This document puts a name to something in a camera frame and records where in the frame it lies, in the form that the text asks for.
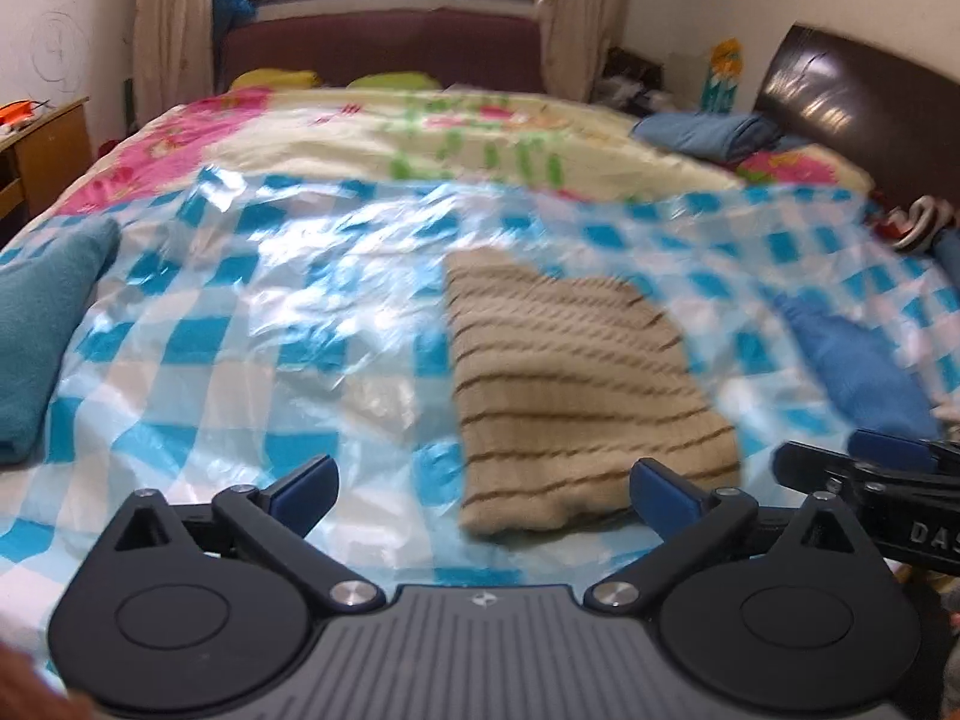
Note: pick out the blue hanging cloth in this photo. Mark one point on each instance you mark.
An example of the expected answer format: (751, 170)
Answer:
(229, 0)

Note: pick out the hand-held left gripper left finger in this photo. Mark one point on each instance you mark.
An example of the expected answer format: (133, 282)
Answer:
(307, 491)

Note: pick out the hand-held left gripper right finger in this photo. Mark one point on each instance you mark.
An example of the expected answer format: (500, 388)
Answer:
(660, 499)

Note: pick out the dark wooden headboard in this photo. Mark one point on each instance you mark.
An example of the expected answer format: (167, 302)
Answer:
(862, 105)

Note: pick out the maroon headboard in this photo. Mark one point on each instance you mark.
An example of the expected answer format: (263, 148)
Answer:
(390, 45)

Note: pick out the floral bed blanket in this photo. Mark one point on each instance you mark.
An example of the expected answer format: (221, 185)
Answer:
(337, 135)

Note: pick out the beige curtain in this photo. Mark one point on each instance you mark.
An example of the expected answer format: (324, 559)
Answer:
(172, 15)
(585, 15)

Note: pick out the red and white garment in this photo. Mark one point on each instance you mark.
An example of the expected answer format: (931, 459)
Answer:
(919, 221)

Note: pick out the beige striped knit sweater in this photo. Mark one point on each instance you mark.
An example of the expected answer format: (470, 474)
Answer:
(570, 390)

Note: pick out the blue checkered plastic sheet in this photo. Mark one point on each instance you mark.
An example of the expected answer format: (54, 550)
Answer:
(262, 330)

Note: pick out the yellow and blue bag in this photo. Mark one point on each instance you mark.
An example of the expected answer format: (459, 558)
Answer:
(721, 75)

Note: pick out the wooden desk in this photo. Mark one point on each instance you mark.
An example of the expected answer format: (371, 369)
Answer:
(60, 150)

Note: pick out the yellow pillow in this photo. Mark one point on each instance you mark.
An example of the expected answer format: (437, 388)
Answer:
(394, 81)
(274, 79)

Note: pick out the orange item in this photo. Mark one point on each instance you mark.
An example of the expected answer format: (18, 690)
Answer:
(15, 112)

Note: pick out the dark cluttered nightstand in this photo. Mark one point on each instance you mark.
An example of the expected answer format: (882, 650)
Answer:
(630, 75)

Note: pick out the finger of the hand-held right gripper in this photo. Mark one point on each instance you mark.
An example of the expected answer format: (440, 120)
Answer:
(892, 448)
(814, 469)

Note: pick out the blue folded clothes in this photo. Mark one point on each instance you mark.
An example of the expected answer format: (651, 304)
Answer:
(705, 133)

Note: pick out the teal folded cloth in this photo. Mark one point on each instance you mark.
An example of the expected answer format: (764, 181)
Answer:
(45, 315)

